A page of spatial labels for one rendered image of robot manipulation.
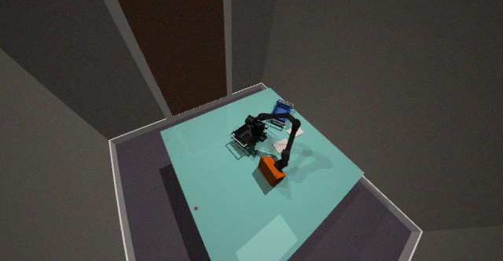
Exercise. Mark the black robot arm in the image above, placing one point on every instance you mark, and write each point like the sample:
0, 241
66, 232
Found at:
285, 156

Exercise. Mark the green plastic tray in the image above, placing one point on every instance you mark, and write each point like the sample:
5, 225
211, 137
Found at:
252, 141

